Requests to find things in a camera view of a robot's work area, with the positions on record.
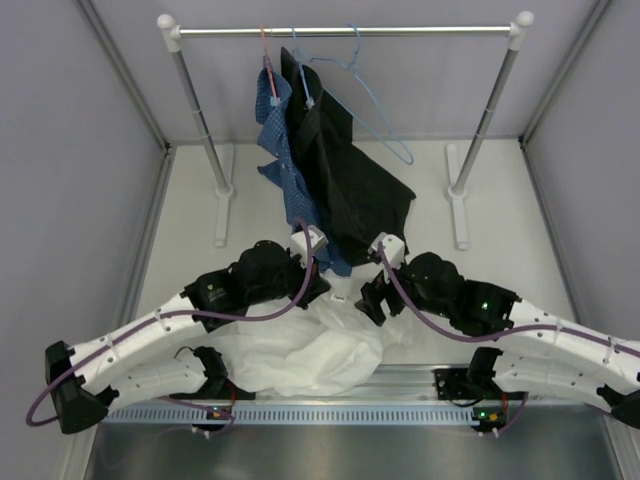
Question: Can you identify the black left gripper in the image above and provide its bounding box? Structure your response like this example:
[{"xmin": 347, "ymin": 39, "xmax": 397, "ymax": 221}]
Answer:
[{"xmin": 248, "ymin": 247, "xmax": 331, "ymax": 310}]

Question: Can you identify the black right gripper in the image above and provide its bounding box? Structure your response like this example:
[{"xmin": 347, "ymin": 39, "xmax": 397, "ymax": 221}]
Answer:
[{"xmin": 356, "ymin": 256, "xmax": 453, "ymax": 326}]

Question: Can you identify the white shirt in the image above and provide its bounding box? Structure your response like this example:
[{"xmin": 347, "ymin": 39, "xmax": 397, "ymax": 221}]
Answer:
[{"xmin": 211, "ymin": 268, "xmax": 414, "ymax": 381}]

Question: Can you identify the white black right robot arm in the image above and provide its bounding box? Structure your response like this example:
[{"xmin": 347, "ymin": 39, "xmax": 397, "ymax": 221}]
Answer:
[{"xmin": 356, "ymin": 253, "xmax": 639, "ymax": 428}]

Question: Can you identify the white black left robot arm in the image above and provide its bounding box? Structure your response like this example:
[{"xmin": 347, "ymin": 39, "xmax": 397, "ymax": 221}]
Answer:
[{"xmin": 45, "ymin": 235, "xmax": 330, "ymax": 435}]

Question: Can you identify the dark striped shirt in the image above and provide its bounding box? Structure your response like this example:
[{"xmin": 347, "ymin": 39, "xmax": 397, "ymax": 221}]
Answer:
[{"xmin": 280, "ymin": 48, "xmax": 416, "ymax": 267}]

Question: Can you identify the blue checkered shirt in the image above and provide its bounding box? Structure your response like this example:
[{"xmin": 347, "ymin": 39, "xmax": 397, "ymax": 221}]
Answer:
[{"xmin": 255, "ymin": 68, "xmax": 352, "ymax": 277}]

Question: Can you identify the light blue hanger under dark shirt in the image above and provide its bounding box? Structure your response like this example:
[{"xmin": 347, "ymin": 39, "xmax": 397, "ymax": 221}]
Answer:
[{"xmin": 291, "ymin": 26, "xmax": 315, "ymax": 110}]

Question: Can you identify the white clothes rack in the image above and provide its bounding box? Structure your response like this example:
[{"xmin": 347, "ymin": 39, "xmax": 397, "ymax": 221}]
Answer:
[{"xmin": 157, "ymin": 11, "xmax": 535, "ymax": 251}]

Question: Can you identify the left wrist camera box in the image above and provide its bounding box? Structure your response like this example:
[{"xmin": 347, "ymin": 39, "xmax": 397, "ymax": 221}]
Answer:
[{"xmin": 289, "ymin": 225, "xmax": 328, "ymax": 267}]

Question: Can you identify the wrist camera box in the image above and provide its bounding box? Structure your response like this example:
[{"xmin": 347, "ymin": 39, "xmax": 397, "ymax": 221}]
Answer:
[
  {"xmin": 368, "ymin": 232, "xmax": 407, "ymax": 269},
  {"xmin": 289, "ymin": 225, "xmax": 328, "ymax": 267}
]

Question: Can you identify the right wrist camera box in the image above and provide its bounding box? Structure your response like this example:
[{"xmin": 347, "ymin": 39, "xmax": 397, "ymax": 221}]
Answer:
[{"xmin": 368, "ymin": 232, "xmax": 407, "ymax": 269}]

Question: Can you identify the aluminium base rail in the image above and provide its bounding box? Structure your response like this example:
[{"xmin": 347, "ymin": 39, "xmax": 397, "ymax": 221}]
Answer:
[{"xmin": 234, "ymin": 363, "xmax": 626, "ymax": 401}]

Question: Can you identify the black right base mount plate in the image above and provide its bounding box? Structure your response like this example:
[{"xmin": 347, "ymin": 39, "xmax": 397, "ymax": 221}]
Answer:
[{"xmin": 433, "ymin": 367, "xmax": 478, "ymax": 401}]

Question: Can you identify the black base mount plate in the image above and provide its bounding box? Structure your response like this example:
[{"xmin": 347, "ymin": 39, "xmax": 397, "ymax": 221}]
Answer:
[
  {"xmin": 433, "ymin": 367, "xmax": 478, "ymax": 401},
  {"xmin": 226, "ymin": 380, "xmax": 256, "ymax": 401}
]

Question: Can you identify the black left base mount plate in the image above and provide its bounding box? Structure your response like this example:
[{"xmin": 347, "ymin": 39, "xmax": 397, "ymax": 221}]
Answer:
[{"xmin": 226, "ymin": 380, "xmax": 256, "ymax": 401}]

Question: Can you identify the white slotted cable duct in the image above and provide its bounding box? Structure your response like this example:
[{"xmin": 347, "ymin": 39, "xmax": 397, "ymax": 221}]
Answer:
[{"xmin": 103, "ymin": 403, "xmax": 499, "ymax": 426}]

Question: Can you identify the empty light blue wire hanger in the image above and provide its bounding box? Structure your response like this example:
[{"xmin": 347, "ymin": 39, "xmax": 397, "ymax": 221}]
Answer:
[{"xmin": 299, "ymin": 23, "xmax": 415, "ymax": 166}]

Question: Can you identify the grey aluminium frame profile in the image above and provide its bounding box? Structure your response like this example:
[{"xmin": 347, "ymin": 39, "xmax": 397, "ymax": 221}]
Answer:
[{"xmin": 73, "ymin": 0, "xmax": 175, "ymax": 328}]

